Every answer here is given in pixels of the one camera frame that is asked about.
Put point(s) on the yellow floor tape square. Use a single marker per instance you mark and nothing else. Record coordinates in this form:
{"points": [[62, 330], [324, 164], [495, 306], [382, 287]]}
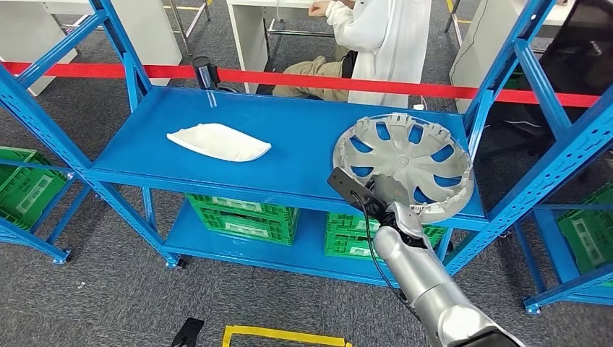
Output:
{"points": [[282, 333]]}

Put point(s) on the white plastic car part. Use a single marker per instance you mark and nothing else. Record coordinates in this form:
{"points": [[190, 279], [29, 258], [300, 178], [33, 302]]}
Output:
{"points": [[220, 142]]}

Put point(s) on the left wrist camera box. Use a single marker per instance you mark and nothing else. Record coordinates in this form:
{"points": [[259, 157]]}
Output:
{"points": [[187, 333]]}

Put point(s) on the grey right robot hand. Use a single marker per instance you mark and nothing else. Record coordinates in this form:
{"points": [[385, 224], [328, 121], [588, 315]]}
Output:
{"points": [[390, 191]]}

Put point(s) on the white desk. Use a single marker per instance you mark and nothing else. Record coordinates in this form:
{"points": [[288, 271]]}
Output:
{"points": [[471, 52], [148, 38], [249, 38]]}

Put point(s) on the blue metal shelf rack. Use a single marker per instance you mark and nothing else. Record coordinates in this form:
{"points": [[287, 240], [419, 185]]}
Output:
{"points": [[28, 242], [287, 129], [570, 287]]}

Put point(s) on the white power strip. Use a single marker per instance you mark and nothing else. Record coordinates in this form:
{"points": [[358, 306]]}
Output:
{"points": [[419, 107]]}

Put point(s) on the green plastic crate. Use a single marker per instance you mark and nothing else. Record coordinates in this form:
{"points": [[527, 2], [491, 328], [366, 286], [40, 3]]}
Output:
{"points": [[239, 207], [586, 234], [347, 222], [244, 232], [24, 191], [347, 246]]}

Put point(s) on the red barrier belt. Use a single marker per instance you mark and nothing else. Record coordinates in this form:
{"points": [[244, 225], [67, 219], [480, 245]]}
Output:
{"points": [[297, 79]]}

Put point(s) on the black chair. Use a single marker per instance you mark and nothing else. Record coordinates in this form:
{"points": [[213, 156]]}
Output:
{"points": [[579, 48]]}

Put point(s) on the grey wheel hubcap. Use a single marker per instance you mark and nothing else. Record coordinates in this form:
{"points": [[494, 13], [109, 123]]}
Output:
{"points": [[407, 163]]}

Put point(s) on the grey metal frame legs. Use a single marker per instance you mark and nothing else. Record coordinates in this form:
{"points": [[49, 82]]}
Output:
{"points": [[181, 26]]}

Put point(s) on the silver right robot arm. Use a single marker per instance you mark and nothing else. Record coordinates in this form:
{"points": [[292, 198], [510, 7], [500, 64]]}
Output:
{"points": [[421, 278]]}

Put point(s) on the black barrier post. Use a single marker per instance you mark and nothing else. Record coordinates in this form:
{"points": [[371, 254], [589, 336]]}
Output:
{"points": [[206, 73]]}

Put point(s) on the person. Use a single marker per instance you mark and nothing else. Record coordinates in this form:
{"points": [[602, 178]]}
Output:
{"points": [[383, 43]]}

